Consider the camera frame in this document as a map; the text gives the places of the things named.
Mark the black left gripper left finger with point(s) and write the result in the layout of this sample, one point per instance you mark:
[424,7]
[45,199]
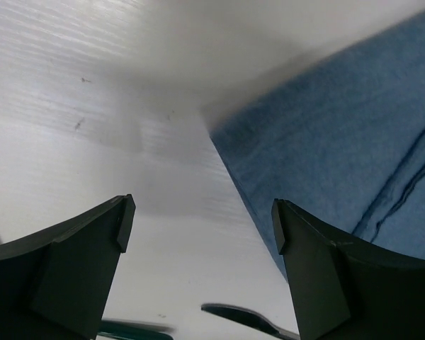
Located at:
[54,284]

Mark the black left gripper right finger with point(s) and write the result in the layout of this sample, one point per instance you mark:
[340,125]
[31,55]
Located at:
[343,287]

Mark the blue cloth napkin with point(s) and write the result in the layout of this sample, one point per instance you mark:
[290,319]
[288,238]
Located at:
[344,140]

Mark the silver butter knife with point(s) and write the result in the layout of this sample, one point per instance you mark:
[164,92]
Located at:
[248,318]

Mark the gold spoon green handle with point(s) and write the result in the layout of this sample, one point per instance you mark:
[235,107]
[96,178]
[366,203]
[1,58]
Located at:
[120,329]

